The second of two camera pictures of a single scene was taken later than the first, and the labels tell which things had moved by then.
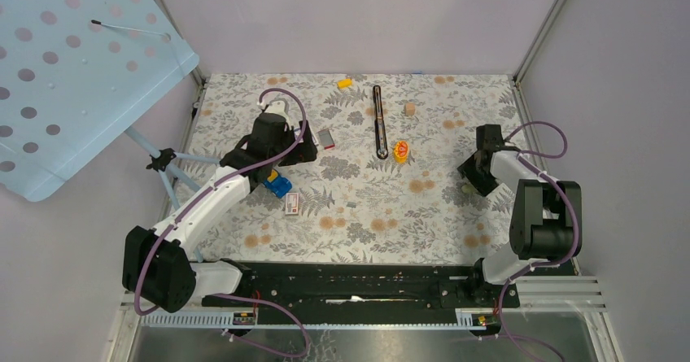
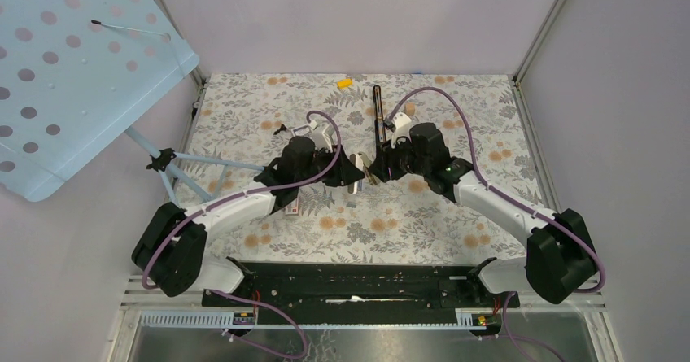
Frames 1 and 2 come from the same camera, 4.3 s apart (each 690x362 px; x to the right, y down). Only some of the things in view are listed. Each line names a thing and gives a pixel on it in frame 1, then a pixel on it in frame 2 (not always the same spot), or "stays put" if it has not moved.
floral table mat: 385,186 stays put
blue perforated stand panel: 80,51 stays put
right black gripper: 484,186 to 386,159
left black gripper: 305,151 to 326,152
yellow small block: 344,84 stays put
